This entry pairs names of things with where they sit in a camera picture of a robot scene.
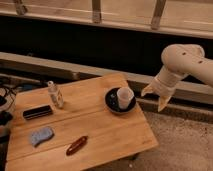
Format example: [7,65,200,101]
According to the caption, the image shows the black rectangular case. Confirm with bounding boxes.
[23,105,53,120]

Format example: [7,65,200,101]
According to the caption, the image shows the black round bowl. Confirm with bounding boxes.
[105,88,136,115]

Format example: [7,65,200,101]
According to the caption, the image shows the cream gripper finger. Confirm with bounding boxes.
[158,96,171,112]
[141,85,154,97]

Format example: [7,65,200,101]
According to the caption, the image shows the reddish brown oblong case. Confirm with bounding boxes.
[66,136,88,156]

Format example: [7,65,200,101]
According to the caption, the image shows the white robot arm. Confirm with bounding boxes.
[141,44,213,111]

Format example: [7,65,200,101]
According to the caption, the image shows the wooden table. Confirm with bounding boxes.
[6,73,158,171]

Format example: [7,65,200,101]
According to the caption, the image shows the white ceramic cup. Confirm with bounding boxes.
[117,87,134,109]

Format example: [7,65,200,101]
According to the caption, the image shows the small clear bottle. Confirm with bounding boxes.
[47,81,64,108]

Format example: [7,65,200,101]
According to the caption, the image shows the blue sponge cloth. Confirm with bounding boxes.
[29,127,54,147]

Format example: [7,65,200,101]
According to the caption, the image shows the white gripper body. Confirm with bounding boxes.
[151,66,187,97]

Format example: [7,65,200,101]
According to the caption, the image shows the black cables and devices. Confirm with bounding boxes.
[0,77,18,141]

